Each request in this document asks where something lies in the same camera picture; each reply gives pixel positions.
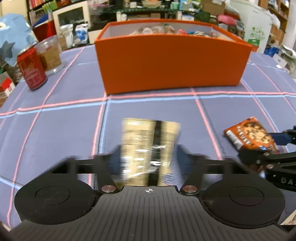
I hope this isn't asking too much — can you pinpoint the brown cookie packet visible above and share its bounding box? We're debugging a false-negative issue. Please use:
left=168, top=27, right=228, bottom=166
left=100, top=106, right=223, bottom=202
left=224, top=116, right=279, bottom=154

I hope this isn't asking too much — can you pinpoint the gold clear snack packet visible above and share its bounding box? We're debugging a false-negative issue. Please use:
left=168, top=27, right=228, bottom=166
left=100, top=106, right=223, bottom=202
left=120, top=118, right=181, bottom=186

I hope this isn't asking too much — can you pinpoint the blue purple checked tablecloth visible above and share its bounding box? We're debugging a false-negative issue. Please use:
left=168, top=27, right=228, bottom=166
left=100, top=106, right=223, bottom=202
left=1, top=46, right=295, bottom=227

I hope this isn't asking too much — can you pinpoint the white chest freezer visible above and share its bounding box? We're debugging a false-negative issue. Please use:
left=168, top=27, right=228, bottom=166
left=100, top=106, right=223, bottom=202
left=230, top=0, right=272, bottom=53

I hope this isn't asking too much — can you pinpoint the red drink can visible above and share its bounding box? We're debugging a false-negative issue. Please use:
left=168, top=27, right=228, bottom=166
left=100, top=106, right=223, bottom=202
left=17, top=45, right=48, bottom=91

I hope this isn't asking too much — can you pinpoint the red folding chair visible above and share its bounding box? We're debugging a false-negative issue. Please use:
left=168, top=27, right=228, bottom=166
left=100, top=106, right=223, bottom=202
left=216, top=14, right=237, bottom=26

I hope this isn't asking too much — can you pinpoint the clear plastic jar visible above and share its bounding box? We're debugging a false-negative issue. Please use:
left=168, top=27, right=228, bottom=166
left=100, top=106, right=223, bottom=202
left=34, top=35, right=66, bottom=76

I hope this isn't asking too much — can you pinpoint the orange storage box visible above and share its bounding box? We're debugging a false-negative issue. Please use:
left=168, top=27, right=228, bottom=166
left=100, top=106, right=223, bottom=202
left=94, top=19, right=252, bottom=94

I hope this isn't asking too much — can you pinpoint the fruit bowl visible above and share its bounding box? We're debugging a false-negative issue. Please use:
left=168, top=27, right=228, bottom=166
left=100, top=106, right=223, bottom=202
left=142, top=0, right=162, bottom=9

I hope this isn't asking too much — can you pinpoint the white glass door cabinet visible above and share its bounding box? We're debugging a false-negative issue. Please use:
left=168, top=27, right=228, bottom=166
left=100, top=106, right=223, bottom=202
left=52, top=1, right=90, bottom=33

